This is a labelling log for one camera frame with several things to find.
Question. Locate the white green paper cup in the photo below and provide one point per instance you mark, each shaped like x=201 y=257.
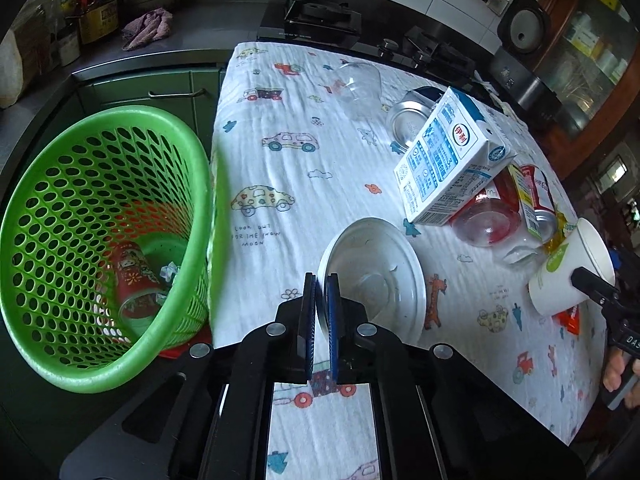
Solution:
x=560 y=270

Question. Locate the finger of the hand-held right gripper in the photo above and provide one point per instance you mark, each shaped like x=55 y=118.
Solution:
x=595 y=287
x=618 y=261

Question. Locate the yellow snack wrapper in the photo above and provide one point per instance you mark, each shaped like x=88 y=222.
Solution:
x=557 y=232

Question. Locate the black silver rice cooker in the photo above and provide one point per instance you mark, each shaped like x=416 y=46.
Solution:
x=522 y=45

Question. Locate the clear red plastic bottle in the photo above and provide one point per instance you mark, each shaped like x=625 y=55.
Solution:
x=487 y=217

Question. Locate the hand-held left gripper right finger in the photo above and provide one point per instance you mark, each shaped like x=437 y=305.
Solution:
x=332 y=330

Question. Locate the printed tablecloth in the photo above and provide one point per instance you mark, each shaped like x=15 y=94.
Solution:
x=280 y=185

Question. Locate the white blue milk carton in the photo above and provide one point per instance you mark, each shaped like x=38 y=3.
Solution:
x=450 y=160

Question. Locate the dark sauce bottle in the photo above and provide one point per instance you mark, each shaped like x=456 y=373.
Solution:
x=67 y=35

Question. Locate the purple rag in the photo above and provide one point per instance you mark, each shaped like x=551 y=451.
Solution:
x=147 y=27

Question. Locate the red printed cup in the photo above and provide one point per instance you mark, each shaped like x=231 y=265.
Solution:
x=135 y=285

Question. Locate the person's right hand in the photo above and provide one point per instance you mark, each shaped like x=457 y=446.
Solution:
x=612 y=375

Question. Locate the blue silver can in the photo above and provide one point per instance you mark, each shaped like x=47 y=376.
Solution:
x=412 y=117

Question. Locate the orange snack wrapper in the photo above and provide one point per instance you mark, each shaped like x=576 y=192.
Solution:
x=570 y=320

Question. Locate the white plastic bowl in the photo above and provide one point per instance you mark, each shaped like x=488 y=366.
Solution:
x=375 y=270

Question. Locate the green plastic basket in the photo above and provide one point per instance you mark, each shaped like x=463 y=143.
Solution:
x=60 y=350

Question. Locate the wooden glass cabinet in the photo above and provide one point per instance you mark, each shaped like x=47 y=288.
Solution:
x=595 y=45

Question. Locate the red drink can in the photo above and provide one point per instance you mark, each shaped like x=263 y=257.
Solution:
x=537 y=195

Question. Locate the black gas stove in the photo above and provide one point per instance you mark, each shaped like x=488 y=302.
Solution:
x=320 y=15

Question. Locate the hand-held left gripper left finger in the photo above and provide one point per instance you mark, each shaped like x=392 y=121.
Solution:
x=309 y=325

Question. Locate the crumpled white paper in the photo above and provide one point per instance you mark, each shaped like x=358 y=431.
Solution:
x=169 y=271

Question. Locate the white plastic bag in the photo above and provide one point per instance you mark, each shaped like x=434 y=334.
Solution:
x=10 y=70

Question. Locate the clear plastic cup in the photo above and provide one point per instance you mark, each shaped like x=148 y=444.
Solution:
x=360 y=85

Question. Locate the yellow label oil bottle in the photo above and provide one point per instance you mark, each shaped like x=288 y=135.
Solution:
x=100 y=15

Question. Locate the green kitchen cabinet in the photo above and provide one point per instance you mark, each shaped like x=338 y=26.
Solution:
x=150 y=80

